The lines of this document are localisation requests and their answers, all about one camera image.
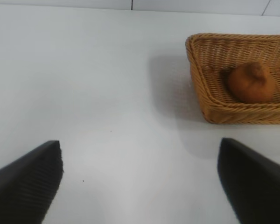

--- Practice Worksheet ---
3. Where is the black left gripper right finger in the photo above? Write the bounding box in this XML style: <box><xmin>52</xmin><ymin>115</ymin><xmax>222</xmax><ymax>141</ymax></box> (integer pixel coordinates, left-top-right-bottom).
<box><xmin>217</xmin><ymin>137</ymin><xmax>280</xmax><ymax>224</ymax></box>

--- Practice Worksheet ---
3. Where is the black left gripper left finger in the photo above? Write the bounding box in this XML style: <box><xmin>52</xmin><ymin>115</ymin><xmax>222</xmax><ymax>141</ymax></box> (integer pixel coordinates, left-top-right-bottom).
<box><xmin>0</xmin><ymin>140</ymin><xmax>65</xmax><ymax>224</ymax></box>

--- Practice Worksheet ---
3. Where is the orange-brown bread bun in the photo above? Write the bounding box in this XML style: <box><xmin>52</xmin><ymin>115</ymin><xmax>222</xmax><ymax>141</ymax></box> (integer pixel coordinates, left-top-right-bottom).
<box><xmin>227</xmin><ymin>62</ymin><xmax>276</xmax><ymax>105</ymax></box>

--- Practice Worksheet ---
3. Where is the brown woven wicker basket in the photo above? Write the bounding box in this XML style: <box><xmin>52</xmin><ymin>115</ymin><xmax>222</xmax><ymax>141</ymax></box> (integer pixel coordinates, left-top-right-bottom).
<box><xmin>185</xmin><ymin>33</ymin><xmax>280</xmax><ymax>126</ymax></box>

